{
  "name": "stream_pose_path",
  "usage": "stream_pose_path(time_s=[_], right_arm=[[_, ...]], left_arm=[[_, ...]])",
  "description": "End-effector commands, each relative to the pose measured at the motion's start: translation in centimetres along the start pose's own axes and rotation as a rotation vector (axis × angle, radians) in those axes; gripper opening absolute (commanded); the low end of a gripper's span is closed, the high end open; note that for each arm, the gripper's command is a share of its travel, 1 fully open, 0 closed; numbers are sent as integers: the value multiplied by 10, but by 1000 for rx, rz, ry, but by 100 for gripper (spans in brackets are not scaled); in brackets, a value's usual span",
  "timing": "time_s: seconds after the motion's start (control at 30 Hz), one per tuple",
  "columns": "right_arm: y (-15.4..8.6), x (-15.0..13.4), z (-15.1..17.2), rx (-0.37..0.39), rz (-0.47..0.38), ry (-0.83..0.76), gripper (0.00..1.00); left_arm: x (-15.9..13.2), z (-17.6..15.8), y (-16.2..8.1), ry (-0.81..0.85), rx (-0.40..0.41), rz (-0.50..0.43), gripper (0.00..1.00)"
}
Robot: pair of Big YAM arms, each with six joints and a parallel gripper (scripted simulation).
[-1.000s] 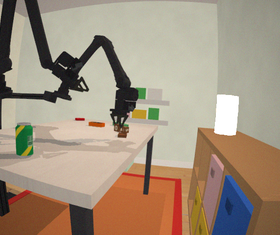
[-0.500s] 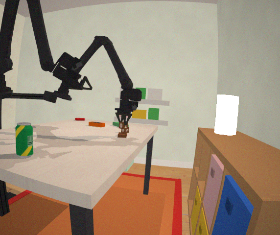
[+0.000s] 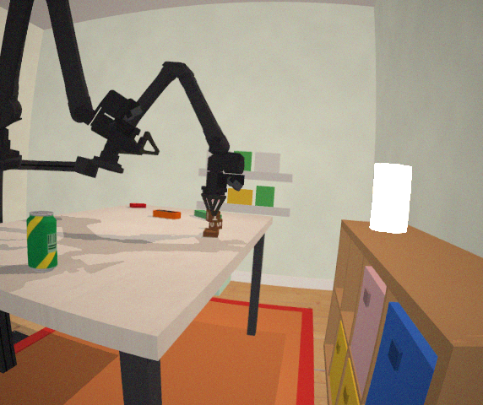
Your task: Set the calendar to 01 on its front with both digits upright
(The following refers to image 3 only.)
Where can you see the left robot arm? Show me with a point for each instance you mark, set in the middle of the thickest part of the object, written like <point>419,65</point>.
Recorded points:
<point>233,163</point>

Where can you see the green soda can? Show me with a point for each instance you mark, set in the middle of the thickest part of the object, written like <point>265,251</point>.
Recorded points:
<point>42,241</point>

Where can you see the green rectangular block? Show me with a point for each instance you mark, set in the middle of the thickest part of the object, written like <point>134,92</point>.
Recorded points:
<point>199,214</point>

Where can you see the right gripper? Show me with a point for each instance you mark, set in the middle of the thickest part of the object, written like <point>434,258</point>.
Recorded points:
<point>127,145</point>

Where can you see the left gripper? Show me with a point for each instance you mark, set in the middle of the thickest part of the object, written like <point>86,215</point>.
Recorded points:
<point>211,185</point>

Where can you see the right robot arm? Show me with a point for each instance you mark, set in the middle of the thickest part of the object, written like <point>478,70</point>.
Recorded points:
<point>14,36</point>

